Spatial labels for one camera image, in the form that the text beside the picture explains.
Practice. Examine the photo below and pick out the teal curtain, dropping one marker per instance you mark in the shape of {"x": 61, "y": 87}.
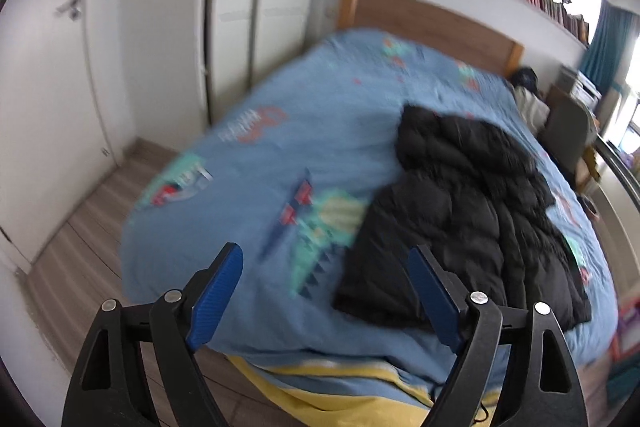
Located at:
{"x": 610, "y": 42}

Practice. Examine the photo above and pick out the grey metal rail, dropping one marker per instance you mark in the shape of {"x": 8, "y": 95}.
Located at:
{"x": 615, "y": 167}

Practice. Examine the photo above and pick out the white printer unit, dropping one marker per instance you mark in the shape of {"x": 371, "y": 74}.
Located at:
{"x": 580, "y": 87}

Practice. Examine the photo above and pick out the black puffer jacket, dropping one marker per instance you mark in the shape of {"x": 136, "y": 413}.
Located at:
{"x": 475, "y": 207}

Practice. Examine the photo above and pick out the white door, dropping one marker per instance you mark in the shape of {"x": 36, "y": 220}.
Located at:
{"x": 50, "y": 107}

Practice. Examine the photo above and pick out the bed with blue cartoon sheet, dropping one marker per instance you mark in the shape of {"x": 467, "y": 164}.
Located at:
{"x": 325, "y": 117}

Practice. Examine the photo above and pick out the white cloth bag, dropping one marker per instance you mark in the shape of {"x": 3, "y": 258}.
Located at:
{"x": 532, "y": 109}

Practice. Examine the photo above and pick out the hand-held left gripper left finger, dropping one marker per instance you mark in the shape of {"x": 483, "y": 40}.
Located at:
{"x": 215, "y": 292}

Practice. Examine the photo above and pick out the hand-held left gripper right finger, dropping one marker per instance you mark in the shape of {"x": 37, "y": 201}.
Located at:
{"x": 435, "y": 292}

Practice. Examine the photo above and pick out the wooden headboard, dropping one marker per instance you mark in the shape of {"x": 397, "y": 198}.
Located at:
{"x": 425, "y": 22}

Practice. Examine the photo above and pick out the grey chair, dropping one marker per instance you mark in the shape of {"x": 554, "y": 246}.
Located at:
{"x": 567, "y": 132}

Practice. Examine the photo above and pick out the black backpack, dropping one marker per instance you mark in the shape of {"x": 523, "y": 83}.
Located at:
{"x": 525, "y": 79}

